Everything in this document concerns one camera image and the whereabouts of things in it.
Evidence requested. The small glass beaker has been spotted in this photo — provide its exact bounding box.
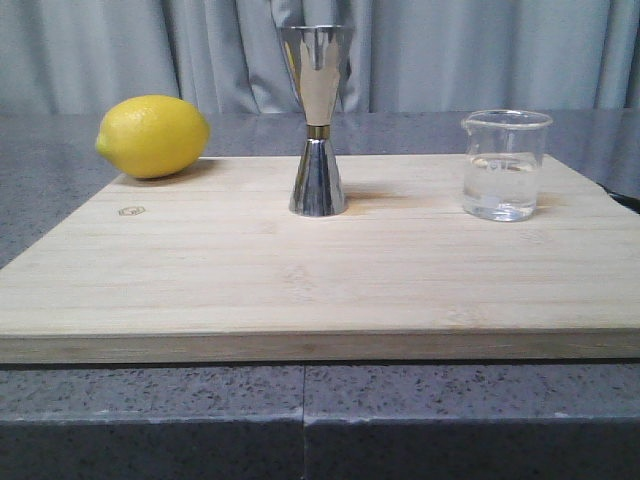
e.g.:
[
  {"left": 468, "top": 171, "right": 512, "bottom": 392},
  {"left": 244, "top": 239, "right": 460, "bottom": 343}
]
[{"left": 461, "top": 109, "right": 553, "bottom": 222}]

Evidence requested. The grey curtain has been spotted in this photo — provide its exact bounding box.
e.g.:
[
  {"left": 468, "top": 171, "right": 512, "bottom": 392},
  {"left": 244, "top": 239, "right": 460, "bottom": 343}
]
[{"left": 1, "top": 1, "right": 639, "bottom": 114}]

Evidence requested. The steel double jigger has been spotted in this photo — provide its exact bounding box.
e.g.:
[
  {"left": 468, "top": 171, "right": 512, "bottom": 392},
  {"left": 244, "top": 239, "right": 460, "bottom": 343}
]
[{"left": 279, "top": 25, "right": 351, "bottom": 217}]

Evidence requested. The wooden cutting board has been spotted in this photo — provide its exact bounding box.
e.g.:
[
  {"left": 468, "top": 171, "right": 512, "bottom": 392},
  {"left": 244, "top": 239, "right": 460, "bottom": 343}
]
[{"left": 1, "top": 155, "right": 639, "bottom": 364}]

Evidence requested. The yellow lemon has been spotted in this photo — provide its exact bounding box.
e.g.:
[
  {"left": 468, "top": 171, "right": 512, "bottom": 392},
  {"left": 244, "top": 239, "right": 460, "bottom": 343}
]
[{"left": 95, "top": 95, "right": 210, "bottom": 179}]

